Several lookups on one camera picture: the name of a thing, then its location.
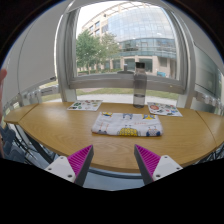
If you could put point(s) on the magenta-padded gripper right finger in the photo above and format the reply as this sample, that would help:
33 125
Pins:
165 166

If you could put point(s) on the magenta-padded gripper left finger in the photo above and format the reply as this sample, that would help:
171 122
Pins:
61 166

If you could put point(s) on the white cartoon-print towel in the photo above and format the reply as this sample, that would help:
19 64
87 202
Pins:
126 125

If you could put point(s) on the dark blue chairs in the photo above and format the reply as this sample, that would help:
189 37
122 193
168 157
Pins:
13 150

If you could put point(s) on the sticker sheet with red circle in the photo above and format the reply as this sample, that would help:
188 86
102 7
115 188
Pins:
163 109

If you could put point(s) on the sticker sheet with green stickers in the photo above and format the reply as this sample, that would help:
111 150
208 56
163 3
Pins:
85 105

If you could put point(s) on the clear water bottle black cap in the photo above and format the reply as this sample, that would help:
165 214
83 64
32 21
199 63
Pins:
139 86

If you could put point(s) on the green tree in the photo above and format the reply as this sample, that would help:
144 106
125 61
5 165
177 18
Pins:
86 48

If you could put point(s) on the curved glass-fronted building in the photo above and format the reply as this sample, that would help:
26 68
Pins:
140 26

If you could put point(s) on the white wall trunking with sockets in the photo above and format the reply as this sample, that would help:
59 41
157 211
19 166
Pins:
33 95
208 99

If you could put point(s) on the grey window frame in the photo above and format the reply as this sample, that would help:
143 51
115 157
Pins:
116 81

